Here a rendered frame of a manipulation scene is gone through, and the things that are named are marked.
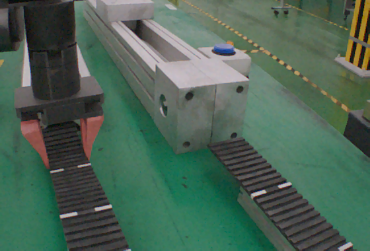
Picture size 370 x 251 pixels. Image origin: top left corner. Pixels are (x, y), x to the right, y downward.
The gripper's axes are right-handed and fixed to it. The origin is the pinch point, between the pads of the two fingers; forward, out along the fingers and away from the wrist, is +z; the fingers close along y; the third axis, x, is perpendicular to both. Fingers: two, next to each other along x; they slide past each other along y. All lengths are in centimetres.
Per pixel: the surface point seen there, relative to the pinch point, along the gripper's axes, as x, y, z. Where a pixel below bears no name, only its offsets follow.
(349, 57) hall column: -182, -297, 65
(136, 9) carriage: -37.3, -22.0, -11.6
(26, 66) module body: -14.5, 3.5, -8.4
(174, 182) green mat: 8.1, -11.3, 1.4
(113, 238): 17.7, -1.4, -1.9
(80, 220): 14.5, 0.8, -2.1
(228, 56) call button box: -14.6, -32.5, -5.4
